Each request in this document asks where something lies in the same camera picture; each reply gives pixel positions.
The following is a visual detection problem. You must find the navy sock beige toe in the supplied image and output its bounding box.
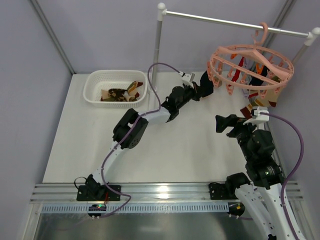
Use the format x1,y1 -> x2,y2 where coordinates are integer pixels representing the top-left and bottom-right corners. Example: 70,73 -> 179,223
197,71 -> 214,98

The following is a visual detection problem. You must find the pink round clip hanger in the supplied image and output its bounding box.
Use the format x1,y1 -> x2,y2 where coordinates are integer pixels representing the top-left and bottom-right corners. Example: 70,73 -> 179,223
207,22 -> 294,95

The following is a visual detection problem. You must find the brown argyle sock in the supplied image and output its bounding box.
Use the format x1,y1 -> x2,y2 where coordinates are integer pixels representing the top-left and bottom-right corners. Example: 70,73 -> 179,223
100,89 -> 114,102
106,88 -> 127,102

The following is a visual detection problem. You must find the beige striped ribbed sock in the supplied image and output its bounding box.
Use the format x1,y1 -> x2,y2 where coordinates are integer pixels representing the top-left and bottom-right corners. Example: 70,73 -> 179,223
240,87 -> 282,119

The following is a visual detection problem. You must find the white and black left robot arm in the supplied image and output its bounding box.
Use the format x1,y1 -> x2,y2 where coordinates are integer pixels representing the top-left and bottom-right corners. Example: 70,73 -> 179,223
79,82 -> 204,201

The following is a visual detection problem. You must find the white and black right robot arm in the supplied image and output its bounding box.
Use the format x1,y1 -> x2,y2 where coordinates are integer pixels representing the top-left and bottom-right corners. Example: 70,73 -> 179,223
215,109 -> 305,240

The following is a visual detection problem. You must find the navy sock red toe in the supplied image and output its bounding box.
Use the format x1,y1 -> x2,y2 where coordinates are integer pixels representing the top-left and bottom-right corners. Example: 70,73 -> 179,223
248,66 -> 270,87

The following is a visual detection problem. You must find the white perforated plastic basket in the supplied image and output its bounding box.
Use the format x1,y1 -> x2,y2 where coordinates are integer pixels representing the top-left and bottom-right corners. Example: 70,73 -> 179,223
82,70 -> 149,109

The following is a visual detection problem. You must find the silver white clothes rack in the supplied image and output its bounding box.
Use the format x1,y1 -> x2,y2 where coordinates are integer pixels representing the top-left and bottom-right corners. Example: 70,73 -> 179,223
151,0 -> 320,84

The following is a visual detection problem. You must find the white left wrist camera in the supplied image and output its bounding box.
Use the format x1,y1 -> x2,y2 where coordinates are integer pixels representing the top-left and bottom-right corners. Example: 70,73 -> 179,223
178,71 -> 195,85

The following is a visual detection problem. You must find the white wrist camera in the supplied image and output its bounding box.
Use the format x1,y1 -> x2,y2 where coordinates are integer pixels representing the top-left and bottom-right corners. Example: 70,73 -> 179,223
243,106 -> 270,125
178,71 -> 195,85

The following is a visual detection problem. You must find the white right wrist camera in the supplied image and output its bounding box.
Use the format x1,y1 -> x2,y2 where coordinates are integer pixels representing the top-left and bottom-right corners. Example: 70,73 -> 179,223
243,106 -> 270,125

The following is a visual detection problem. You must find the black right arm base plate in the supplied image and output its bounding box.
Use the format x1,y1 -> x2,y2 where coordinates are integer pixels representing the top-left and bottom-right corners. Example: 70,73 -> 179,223
208,182 -> 238,200

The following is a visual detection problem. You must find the grey slotted cable duct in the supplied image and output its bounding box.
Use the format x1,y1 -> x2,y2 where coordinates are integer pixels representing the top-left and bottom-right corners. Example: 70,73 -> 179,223
41,202 -> 229,215

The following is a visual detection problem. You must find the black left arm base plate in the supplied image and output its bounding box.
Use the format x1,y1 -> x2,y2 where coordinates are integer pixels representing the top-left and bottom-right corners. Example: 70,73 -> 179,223
76,185 -> 120,202

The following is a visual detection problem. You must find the aluminium mounting rail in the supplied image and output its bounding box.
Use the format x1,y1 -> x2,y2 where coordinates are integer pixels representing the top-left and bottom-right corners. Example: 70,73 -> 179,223
30,181 -> 305,204

